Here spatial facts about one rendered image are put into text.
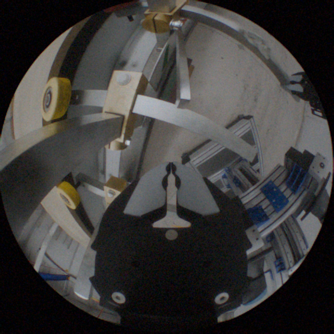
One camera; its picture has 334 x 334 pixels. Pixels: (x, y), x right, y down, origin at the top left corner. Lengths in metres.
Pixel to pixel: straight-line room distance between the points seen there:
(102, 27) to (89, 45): 0.08
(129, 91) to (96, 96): 0.07
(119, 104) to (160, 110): 0.06
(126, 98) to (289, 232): 0.82
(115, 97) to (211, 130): 0.16
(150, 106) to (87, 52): 0.29
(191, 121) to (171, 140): 0.88
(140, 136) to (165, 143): 0.74
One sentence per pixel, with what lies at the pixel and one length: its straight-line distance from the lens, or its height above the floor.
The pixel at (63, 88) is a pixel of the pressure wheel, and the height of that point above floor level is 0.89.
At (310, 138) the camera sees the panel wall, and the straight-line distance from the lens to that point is 2.92.
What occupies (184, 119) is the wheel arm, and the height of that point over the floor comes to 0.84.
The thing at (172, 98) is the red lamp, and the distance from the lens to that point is 0.30.
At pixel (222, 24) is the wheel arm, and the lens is 0.28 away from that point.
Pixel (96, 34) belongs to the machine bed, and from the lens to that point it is 0.41.
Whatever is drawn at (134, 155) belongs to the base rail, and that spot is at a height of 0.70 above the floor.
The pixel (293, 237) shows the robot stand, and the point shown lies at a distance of 0.72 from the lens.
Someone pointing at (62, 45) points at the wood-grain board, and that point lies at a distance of 0.30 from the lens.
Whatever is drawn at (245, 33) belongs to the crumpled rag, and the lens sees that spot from 0.28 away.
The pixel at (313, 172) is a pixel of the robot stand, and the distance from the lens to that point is 0.59.
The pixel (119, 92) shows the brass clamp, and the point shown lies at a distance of 0.17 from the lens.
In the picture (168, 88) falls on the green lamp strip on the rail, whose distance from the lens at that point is 0.31.
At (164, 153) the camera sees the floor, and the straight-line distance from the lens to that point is 1.08.
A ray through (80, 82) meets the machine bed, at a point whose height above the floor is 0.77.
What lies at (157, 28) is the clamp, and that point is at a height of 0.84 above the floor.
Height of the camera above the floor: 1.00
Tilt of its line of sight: 61 degrees down
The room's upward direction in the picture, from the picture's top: 176 degrees counter-clockwise
